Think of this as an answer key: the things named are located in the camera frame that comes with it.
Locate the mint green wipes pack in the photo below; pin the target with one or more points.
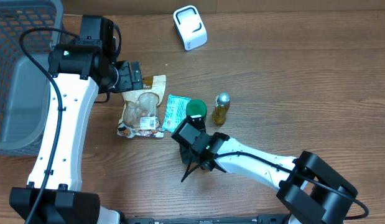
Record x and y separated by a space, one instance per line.
175 112

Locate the white barcode scanner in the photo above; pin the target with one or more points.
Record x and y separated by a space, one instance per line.
190 27

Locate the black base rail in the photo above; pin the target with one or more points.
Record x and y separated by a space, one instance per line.
260 219

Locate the brown Pantree snack pouch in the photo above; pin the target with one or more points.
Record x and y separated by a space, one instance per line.
140 116

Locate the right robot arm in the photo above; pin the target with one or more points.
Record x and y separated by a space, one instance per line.
307 186

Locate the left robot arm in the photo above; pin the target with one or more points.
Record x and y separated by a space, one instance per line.
78 72

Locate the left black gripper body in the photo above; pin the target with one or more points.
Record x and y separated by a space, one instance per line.
125 82

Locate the grey plastic mesh basket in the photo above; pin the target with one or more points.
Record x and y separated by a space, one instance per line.
24 89

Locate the green lid jar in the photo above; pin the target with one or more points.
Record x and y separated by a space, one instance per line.
196 107

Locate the yellow oil bottle silver cap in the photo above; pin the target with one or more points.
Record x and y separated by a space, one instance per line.
222 105

